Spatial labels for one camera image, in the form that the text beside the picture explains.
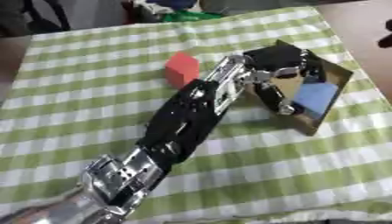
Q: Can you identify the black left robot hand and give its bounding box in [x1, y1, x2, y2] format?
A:
[241, 45, 312, 116]

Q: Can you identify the tan cardboard box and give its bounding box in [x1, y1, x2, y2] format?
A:
[241, 38, 355, 137]

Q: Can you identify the blue block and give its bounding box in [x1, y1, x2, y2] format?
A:
[292, 81, 340, 118]

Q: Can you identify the green bag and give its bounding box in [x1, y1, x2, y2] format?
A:
[160, 10, 226, 24]

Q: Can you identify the red cube block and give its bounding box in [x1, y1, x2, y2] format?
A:
[162, 51, 202, 90]

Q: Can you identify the black chair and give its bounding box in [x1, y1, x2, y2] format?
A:
[19, 0, 74, 33]

